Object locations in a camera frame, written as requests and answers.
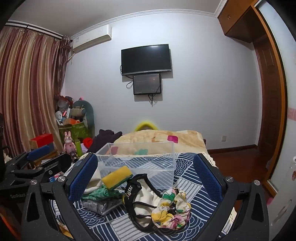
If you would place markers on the green knitted cloth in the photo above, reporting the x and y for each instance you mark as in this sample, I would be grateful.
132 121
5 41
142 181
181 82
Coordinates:
99 193

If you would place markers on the red box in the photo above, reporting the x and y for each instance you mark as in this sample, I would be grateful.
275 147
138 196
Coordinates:
41 140

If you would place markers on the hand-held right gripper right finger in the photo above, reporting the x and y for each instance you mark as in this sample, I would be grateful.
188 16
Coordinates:
205 178

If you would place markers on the white air conditioner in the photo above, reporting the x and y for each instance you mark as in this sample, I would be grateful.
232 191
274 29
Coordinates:
91 38

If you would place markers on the pile of toys and bags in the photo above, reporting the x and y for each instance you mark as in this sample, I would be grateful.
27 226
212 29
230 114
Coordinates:
63 111

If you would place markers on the green storage box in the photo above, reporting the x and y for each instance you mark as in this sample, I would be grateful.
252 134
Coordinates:
77 132

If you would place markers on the green bottle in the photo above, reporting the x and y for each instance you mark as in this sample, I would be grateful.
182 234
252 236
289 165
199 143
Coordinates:
78 148

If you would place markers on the red hat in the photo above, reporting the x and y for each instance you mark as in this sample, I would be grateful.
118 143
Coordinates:
88 142

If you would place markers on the blue patterned cloth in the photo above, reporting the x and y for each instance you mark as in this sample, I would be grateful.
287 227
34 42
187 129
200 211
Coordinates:
185 166

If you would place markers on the black studded headband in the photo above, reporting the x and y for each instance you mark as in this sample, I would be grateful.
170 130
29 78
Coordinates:
129 194

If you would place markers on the clear plastic box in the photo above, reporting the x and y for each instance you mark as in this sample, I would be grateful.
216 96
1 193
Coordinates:
148 166

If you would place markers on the wooden overhead cabinet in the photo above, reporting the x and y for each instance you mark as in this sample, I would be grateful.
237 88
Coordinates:
235 20

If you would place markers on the yellow round item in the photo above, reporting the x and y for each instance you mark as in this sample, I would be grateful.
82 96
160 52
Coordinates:
146 124

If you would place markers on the pink rabbit figure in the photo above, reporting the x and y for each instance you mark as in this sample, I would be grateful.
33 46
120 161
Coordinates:
69 146

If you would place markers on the black wall television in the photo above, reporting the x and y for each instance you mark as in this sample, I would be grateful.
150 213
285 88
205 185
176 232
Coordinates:
146 59

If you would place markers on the white cloth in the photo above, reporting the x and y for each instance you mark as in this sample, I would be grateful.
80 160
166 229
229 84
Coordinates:
94 183

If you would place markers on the dark clothing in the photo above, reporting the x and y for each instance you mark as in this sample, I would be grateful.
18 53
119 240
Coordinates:
105 140

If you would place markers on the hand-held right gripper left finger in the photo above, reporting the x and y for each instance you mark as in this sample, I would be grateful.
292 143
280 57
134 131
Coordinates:
84 178

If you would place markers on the beige blanket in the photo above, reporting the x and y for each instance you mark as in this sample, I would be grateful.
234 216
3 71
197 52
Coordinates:
148 136

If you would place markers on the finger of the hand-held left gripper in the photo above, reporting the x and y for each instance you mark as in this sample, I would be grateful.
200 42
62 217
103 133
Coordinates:
40 151
57 162

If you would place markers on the small black wall monitor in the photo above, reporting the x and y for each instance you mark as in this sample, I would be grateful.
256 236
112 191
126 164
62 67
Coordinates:
147 83

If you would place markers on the floral scrunchie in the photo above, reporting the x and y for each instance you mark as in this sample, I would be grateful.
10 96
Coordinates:
171 215

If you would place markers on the curtain rail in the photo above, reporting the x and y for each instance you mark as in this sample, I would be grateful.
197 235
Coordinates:
34 29

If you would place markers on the grey green plush toy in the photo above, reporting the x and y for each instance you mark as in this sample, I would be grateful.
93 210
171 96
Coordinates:
85 113

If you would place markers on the striped brown curtain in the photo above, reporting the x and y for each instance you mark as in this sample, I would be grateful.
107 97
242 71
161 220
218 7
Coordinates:
27 88

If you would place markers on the yellow sponge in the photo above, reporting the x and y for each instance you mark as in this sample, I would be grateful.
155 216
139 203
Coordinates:
116 177

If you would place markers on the grey item in clear packet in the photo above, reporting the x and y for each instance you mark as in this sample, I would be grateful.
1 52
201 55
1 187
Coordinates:
101 206

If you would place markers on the wooden door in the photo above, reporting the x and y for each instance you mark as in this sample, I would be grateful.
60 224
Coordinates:
267 97

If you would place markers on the cream cloth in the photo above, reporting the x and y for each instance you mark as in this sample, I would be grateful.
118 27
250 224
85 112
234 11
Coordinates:
144 197

